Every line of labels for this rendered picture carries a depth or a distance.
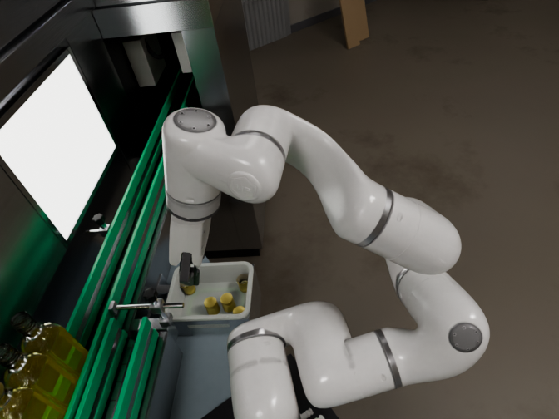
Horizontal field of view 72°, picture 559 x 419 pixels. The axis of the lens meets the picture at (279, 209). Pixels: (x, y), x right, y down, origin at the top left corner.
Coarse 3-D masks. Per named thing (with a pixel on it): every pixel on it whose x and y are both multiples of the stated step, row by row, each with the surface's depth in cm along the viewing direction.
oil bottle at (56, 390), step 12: (36, 360) 67; (48, 360) 69; (12, 372) 65; (24, 372) 65; (36, 372) 66; (48, 372) 69; (60, 372) 72; (12, 384) 65; (24, 384) 65; (36, 384) 66; (48, 384) 69; (60, 384) 72; (72, 384) 75; (48, 396) 69; (60, 396) 72
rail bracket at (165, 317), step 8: (152, 288) 84; (144, 296) 83; (152, 296) 83; (112, 304) 87; (128, 304) 88; (136, 304) 87; (144, 304) 87; (152, 304) 85; (160, 304) 86; (168, 304) 86; (176, 304) 86; (112, 312) 87; (152, 312) 87; (160, 312) 87; (160, 320) 90; (168, 320) 90
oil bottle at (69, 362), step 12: (48, 324) 71; (24, 336) 70; (48, 336) 70; (60, 336) 73; (24, 348) 69; (36, 348) 69; (48, 348) 70; (60, 348) 72; (72, 348) 76; (84, 348) 80; (60, 360) 73; (72, 360) 76; (84, 360) 80; (72, 372) 76
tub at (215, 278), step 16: (176, 272) 108; (208, 272) 110; (224, 272) 110; (240, 272) 109; (176, 288) 106; (208, 288) 111; (224, 288) 111; (192, 304) 108; (240, 304) 106; (176, 320) 97; (192, 320) 97; (208, 320) 97
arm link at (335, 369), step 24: (288, 312) 62; (312, 312) 61; (336, 312) 62; (240, 336) 62; (288, 336) 63; (312, 336) 59; (336, 336) 58; (360, 336) 59; (312, 360) 57; (336, 360) 56; (360, 360) 55; (384, 360) 55; (312, 384) 55; (336, 384) 55; (360, 384) 55; (384, 384) 55
